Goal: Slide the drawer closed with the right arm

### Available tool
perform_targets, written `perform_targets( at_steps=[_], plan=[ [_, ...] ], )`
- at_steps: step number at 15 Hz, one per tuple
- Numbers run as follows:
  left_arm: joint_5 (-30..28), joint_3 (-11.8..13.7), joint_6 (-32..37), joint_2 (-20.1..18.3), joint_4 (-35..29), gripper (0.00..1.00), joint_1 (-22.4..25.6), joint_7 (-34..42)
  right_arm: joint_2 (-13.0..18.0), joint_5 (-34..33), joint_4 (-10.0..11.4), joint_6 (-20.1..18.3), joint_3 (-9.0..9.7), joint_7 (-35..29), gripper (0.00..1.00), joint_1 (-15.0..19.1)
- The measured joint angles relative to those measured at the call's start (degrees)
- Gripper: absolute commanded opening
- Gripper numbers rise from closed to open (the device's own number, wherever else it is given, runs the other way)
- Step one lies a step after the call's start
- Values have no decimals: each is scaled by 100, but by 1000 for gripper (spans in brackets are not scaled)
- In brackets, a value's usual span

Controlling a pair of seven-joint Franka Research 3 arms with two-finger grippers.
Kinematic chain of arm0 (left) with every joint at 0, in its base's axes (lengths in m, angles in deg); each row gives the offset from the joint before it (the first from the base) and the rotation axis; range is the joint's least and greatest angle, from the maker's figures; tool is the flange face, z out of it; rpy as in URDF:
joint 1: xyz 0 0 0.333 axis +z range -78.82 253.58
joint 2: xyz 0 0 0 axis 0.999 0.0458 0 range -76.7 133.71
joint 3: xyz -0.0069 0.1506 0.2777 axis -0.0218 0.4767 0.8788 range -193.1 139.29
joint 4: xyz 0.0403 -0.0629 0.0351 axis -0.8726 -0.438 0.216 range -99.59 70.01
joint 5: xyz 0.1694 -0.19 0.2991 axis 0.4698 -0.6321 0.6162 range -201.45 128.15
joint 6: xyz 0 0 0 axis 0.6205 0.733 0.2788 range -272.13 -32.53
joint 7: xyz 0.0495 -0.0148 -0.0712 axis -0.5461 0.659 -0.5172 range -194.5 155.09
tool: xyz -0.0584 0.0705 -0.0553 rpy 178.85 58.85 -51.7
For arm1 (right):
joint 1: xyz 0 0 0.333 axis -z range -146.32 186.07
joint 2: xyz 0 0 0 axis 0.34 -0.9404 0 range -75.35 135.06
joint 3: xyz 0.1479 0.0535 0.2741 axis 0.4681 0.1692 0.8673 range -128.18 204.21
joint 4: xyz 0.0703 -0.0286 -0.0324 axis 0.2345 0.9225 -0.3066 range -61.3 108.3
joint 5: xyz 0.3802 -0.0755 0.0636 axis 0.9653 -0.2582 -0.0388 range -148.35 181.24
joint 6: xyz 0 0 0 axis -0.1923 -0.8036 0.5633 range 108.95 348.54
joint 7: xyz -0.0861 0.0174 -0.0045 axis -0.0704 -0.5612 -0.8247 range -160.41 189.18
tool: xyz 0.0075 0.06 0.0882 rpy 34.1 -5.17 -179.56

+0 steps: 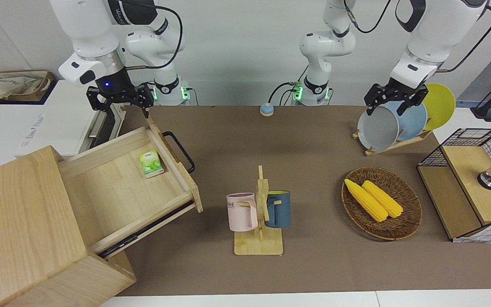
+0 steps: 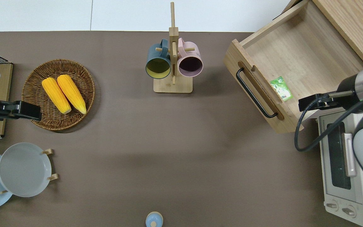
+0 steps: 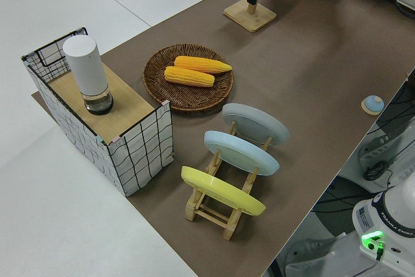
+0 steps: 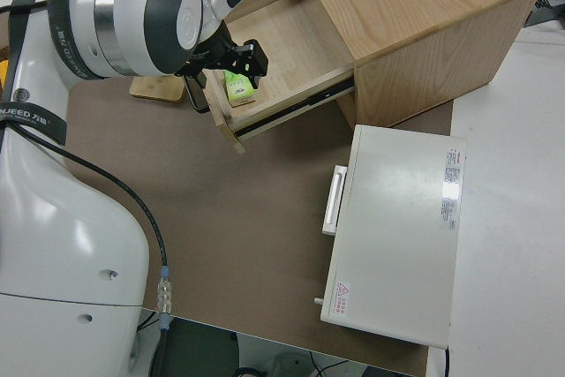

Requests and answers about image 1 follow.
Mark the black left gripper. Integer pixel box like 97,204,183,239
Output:
365,81,428,117

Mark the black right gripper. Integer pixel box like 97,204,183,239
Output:
86,68,155,119

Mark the black metal drawer handle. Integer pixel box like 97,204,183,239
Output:
162,131,196,174

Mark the light wooden drawer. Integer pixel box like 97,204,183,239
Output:
58,117,204,257

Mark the grey plate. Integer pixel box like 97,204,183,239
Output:
357,106,400,152

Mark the light blue plate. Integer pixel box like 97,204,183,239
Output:
384,101,428,141

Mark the wooden plate rack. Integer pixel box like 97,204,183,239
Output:
352,128,433,157

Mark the yellow plate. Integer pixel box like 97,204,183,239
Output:
422,84,456,131

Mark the white toaster oven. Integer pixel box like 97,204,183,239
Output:
14,80,124,159

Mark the green tea box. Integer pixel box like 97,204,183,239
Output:
139,150,164,178

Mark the brown table mat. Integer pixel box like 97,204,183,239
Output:
118,105,491,297

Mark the yellow corn cob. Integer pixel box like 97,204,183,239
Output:
344,179,389,222
361,180,404,218

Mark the beige canvas bag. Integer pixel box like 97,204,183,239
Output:
0,70,54,102

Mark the brown wicker basket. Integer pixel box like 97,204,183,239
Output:
341,167,423,241

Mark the dark blue mug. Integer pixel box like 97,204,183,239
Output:
264,191,291,229

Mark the light wooden cabinet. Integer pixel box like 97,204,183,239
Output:
0,146,136,307

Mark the pink mug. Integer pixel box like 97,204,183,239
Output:
227,193,258,232

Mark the wooden mug tree stand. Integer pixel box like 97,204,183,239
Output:
234,165,283,256

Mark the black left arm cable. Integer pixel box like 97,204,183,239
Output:
343,0,491,73

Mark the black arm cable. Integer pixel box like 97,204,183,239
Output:
343,0,491,73
120,0,184,71

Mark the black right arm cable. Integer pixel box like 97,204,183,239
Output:
120,0,184,71

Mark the wire grid wooden shelf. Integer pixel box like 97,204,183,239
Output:
417,128,491,243

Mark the black base cable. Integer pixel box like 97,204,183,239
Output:
269,81,306,106

